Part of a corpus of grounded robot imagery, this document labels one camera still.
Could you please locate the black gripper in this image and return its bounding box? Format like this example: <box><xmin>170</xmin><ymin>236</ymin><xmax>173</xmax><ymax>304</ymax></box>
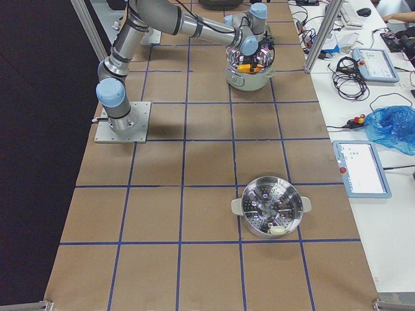
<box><xmin>241</xmin><ymin>49</ymin><xmax>269</xmax><ymax>64</ymax></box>

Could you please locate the yellow corn cob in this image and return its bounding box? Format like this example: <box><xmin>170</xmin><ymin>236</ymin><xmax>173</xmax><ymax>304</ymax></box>
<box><xmin>237</xmin><ymin>63</ymin><xmax>264</xmax><ymax>74</ymax></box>

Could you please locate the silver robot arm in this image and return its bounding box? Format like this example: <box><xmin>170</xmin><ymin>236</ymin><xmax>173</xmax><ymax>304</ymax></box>
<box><xmin>95</xmin><ymin>1</ymin><xmax>270</xmax><ymax>143</ymax></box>

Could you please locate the pale green electric pot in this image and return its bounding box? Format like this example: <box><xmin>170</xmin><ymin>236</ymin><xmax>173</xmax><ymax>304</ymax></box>
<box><xmin>226</xmin><ymin>44</ymin><xmax>275</xmax><ymax>91</ymax></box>

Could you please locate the white paper box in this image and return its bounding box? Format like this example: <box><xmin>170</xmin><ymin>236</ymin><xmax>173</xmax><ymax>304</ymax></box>
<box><xmin>335</xmin><ymin>31</ymin><xmax>360</xmax><ymax>52</ymax></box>

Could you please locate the red emergency stop button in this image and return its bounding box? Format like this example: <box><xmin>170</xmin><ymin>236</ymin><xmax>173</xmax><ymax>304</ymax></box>
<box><xmin>344</xmin><ymin>114</ymin><xmax>366</xmax><ymax>129</ymax></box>

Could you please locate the teach pendant tablet far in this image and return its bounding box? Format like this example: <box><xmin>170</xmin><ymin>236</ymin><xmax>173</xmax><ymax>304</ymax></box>
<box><xmin>352</xmin><ymin>48</ymin><xmax>399</xmax><ymax>83</ymax></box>

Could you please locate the teach pendant tablet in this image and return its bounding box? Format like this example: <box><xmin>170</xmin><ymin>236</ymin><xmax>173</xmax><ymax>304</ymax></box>
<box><xmin>332</xmin><ymin>140</ymin><xmax>392</xmax><ymax>198</ymax></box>
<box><xmin>352</xmin><ymin>48</ymin><xmax>399</xmax><ymax>83</ymax></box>

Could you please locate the teach pendant tablet near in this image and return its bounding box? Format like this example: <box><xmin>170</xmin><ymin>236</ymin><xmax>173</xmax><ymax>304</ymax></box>
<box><xmin>332</xmin><ymin>140</ymin><xmax>392</xmax><ymax>198</ymax></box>

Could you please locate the steel steamer basket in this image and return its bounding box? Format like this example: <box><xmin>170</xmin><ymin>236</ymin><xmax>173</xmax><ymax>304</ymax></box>
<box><xmin>231</xmin><ymin>176</ymin><xmax>312</xmax><ymax>239</ymax></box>

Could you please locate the blue plastic bag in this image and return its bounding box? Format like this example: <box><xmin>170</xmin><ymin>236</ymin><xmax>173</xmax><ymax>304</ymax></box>
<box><xmin>364</xmin><ymin>106</ymin><xmax>414</xmax><ymax>156</ymax></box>

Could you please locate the coiled black cable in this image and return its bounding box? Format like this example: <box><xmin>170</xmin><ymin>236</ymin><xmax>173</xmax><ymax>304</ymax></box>
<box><xmin>327</xmin><ymin>55</ymin><xmax>370</xmax><ymax>101</ymax></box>

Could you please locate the aluminium frame post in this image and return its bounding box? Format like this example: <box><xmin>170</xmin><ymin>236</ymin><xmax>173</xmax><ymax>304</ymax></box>
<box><xmin>304</xmin><ymin>0</ymin><xmax>343</xmax><ymax>73</ymax></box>

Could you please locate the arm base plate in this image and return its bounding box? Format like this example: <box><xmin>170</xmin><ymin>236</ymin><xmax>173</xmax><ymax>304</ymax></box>
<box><xmin>139</xmin><ymin>27</ymin><xmax>161</xmax><ymax>46</ymax></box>
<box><xmin>93</xmin><ymin>101</ymin><xmax>151</xmax><ymax>143</ymax></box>

